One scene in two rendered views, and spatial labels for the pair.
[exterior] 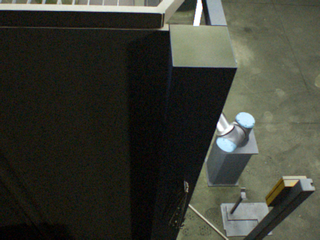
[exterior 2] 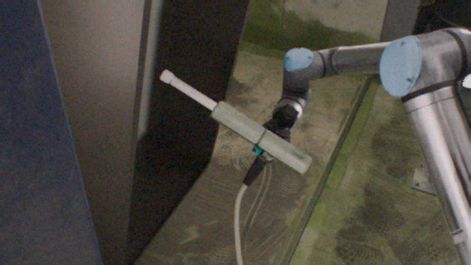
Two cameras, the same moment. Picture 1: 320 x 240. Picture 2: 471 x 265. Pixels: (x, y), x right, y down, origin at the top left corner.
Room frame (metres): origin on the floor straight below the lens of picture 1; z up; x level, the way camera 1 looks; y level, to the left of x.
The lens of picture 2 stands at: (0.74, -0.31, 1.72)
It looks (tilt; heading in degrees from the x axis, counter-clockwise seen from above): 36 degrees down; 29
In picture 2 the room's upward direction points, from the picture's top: 3 degrees clockwise
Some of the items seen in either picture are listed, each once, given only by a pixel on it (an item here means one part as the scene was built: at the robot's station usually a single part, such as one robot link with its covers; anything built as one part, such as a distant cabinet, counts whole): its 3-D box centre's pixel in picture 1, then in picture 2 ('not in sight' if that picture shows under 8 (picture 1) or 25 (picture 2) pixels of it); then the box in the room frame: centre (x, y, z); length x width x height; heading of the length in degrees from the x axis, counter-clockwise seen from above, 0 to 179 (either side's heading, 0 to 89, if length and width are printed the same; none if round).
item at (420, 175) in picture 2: not in sight; (433, 180); (2.77, -0.25, 0.01); 0.20 x 0.20 x 0.01; 7
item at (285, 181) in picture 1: (285, 192); not in sight; (0.72, -0.66, 1.42); 0.12 x 0.06 x 0.26; 97
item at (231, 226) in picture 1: (246, 219); not in sight; (0.80, -0.65, 0.78); 0.31 x 0.23 x 0.01; 97
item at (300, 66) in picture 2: not in sight; (300, 69); (1.98, 0.22, 0.91); 0.12 x 0.09 x 0.12; 144
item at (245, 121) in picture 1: (242, 125); not in sight; (1.55, -0.65, 0.83); 0.17 x 0.15 x 0.18; 144
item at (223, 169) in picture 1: (228, 156); not in sight; (1.55, -0.66, 0.32); 0.31 x 0.31 x 0.64; 7
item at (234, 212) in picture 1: (253, 207); not in sight; (0.82, -0.64, 0.95); 0.26 x 0.15 x 0.32; 97
